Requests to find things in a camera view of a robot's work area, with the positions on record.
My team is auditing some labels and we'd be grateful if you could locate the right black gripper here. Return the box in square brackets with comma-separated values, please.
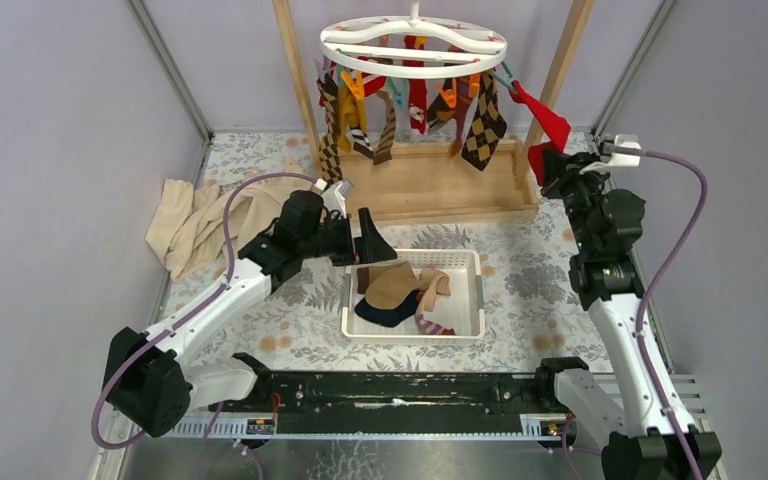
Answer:
[539, 148, 614, 254]

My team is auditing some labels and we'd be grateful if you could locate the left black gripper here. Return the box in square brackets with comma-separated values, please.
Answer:
[299, 209, 398, 268]

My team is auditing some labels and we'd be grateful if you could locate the tan ribbed sock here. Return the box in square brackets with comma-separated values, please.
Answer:
[356, 262, 420, 309]

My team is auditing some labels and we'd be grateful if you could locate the navy sock beige red cuff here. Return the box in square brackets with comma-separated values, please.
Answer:
[354, 290, 423, 328]

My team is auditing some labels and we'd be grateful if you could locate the purple orange striped sock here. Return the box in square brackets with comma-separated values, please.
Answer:
[448, 76, 474, 157]

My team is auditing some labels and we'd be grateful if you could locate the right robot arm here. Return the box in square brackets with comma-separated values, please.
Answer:
[533, 148, 722, 479]

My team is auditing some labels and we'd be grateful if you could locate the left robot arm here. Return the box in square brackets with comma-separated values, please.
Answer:
[100, 191, 397, 437]

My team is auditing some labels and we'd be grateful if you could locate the white round clip hanger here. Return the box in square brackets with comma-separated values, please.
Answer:
[319, 1, 508, 80]

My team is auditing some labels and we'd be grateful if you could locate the wooden hanging rack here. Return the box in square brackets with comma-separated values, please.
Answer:
[272, 0, 595, 225]

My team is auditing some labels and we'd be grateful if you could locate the brown tan striped sock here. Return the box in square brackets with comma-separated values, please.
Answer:
[372, 90, 397, 165]

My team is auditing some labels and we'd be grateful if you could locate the brown yellow argyle sock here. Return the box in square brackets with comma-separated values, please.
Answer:
[317, 76, 343, 184]

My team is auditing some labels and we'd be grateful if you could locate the brown white striped sock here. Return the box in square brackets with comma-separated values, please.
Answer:
[349, 127, 375, 159]

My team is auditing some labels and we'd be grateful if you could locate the white plastic basket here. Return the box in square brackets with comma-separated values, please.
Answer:
[341, 249, 486, 346]

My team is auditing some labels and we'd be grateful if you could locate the floral table mat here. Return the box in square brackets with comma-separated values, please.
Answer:
[158, 131, 654, 374]

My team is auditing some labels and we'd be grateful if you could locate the mustard yellow sock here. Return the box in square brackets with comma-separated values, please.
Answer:
[337, 85, 367, 152]

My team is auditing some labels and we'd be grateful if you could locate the beige crumpled cloth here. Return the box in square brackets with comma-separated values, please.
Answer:
[145, 159, 313, 282]

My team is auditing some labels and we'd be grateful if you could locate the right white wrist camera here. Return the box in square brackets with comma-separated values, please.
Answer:
[580, 134, 641, 175]

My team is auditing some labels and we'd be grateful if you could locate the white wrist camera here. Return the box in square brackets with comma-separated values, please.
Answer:
[580, 134, 641, 175]
[313, 179, 354, 217]

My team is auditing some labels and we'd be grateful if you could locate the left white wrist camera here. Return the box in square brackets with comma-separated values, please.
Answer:
[313, 179, 354, 217]

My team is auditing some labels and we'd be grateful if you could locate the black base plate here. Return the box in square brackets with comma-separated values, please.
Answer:
[223, 370, 569, 435]

